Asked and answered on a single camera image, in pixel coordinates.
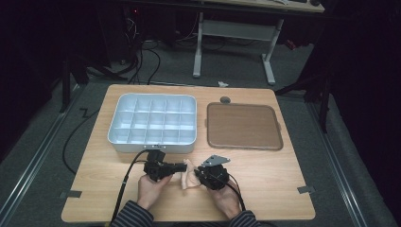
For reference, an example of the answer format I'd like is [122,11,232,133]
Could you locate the black stand legs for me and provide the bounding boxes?
[273,70,333,134]

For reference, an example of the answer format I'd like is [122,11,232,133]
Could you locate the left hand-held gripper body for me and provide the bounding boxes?
[142,148,168,183]

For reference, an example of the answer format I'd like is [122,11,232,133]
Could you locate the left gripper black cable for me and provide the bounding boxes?
[110,148,153,224]

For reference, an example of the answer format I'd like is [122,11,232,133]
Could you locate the peach sock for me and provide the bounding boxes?
[180,158,203,191]

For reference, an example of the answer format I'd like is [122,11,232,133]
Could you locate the black cable on floor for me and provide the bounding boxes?
[61,107,100,176]

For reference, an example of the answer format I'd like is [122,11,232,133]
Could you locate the white divided storage box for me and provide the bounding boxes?
[107,93,199,155]

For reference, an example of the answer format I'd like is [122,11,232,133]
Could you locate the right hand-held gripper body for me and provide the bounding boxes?
[198,153,232,191]

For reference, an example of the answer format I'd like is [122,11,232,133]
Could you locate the brown tray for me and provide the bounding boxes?
[205,101,285,151]

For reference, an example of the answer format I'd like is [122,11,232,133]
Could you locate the person's right hand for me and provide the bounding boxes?
[207,184,243,221]

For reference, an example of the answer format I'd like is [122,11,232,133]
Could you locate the black stand post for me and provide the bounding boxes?
[59,56,73,114]

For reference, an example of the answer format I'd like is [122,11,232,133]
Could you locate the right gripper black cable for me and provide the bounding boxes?
[226,172,248,213]

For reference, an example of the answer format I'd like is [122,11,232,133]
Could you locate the metal floor rail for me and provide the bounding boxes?
[305,101,369,227]
[0,84,83,227]

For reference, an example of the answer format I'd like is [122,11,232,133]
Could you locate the person's left hand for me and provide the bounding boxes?
[137,173,174,212]

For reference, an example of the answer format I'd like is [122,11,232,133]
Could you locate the background desk with white legs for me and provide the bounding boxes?
[191,0,326,87]

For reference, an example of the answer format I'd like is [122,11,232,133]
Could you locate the bundle of black cables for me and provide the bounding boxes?
[84,15,163,86]

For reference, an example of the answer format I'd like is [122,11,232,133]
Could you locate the grey tape piece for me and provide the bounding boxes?
[59,189,83,200]
[296,185,317,195]

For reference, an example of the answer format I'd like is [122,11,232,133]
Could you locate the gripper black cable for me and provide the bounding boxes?
[110,148,153,224]
[226,172,248,213]

